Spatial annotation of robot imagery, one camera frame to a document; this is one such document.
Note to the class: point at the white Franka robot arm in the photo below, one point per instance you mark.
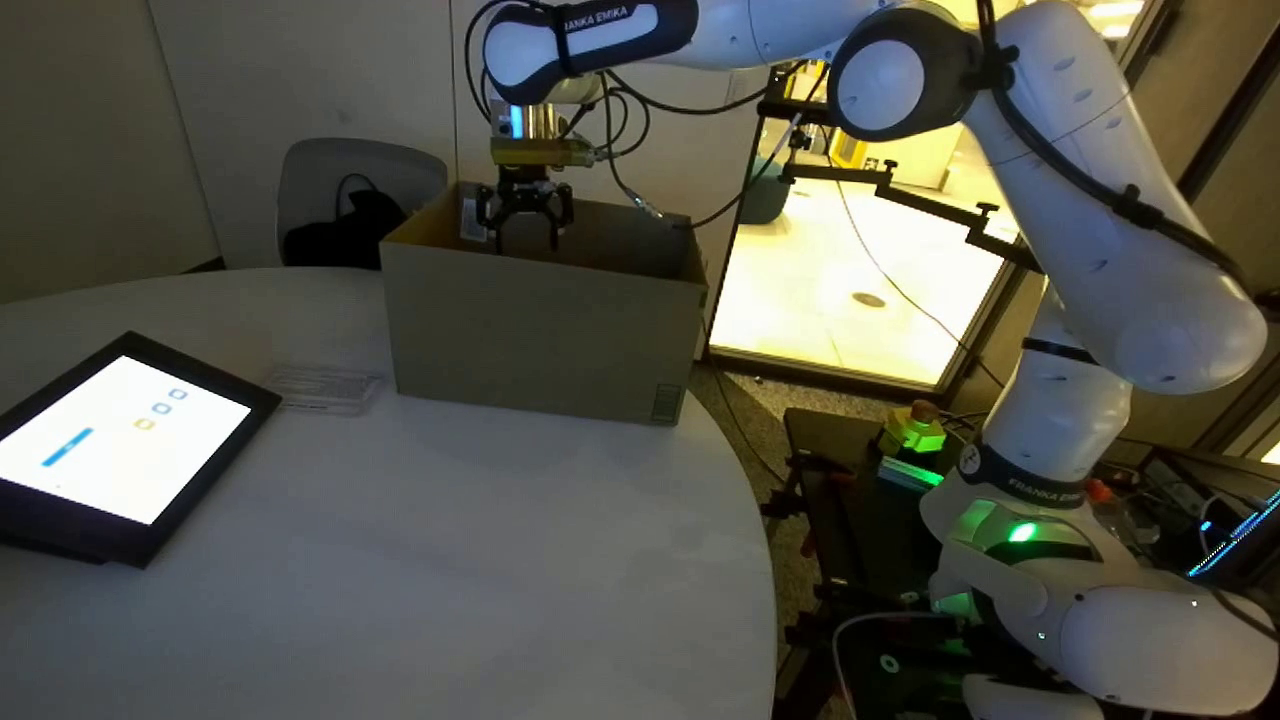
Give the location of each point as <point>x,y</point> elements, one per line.
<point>1134,266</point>

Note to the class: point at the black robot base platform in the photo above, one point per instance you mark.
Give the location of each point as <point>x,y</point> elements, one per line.
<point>843,522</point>

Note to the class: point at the clear plastic container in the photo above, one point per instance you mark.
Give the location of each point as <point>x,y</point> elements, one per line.
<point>327,384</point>

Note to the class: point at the grey chair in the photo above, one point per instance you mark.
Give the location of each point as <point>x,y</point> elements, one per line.
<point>386,166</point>

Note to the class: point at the brown cardboard box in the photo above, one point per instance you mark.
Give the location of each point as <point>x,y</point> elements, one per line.
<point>535,332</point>

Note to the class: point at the black bag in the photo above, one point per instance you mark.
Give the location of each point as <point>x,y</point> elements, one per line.
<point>342,225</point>

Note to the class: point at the black camera boom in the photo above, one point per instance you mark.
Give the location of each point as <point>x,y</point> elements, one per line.
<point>932,202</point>

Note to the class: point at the blue edged screen device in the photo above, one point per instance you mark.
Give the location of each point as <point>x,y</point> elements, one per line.
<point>1235,533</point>

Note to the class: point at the emergency stop button box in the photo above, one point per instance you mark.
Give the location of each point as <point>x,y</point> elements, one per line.
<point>919,435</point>

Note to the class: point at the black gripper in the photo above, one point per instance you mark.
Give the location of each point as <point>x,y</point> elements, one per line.
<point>535,197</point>

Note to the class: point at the black tablet lit screen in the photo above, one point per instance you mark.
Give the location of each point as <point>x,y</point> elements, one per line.
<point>122,441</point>

